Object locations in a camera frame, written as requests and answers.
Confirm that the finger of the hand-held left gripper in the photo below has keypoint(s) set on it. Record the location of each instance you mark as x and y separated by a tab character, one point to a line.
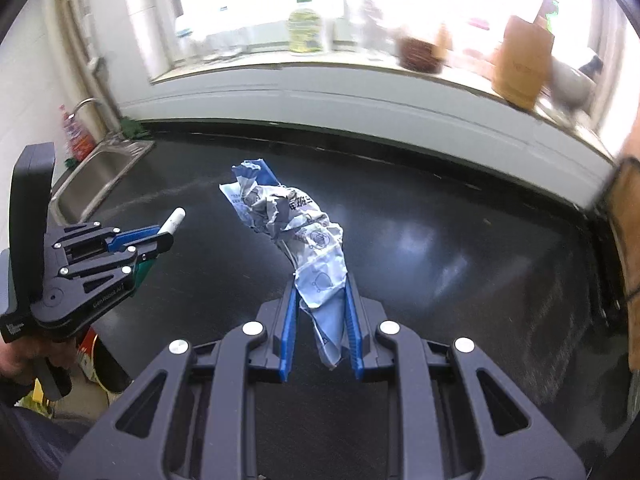
132	237
100	272

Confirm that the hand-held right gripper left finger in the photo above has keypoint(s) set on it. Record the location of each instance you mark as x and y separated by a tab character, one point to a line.
287	340

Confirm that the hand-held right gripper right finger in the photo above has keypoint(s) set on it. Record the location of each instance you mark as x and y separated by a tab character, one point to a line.
352	340

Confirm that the white green marker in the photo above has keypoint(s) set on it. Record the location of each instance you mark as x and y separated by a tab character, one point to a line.
173	220

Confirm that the black trash bin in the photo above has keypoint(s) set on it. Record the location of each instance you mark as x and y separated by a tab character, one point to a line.
110	367

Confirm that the blue white wrapper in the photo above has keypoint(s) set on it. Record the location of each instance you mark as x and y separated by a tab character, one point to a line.
300	230

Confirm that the person's left hand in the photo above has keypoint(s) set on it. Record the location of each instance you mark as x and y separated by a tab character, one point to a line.
20	357

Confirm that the steel sink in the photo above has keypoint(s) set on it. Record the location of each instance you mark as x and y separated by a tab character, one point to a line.
95	175

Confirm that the red detergent bottle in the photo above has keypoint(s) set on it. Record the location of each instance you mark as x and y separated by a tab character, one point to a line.
77	132

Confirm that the green cloth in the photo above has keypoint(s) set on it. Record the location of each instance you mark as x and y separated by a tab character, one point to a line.
132	129

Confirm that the metal faucet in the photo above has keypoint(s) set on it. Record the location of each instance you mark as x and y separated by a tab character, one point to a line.
90	105

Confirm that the yellow oil bottle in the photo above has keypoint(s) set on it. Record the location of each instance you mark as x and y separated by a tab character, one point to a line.
305	27

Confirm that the brown wooden board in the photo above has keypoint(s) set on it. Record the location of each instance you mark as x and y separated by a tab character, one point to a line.
629	220

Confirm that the clear plastic container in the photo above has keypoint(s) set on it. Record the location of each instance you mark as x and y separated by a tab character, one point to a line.
364	15

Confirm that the brown cardboard box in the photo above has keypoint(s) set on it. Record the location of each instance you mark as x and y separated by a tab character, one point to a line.
522	65

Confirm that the grey ceramic bowl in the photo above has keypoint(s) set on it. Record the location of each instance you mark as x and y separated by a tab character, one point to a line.
572	82

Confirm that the white wall pipe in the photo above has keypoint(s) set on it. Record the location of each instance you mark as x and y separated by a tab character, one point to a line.
87	45

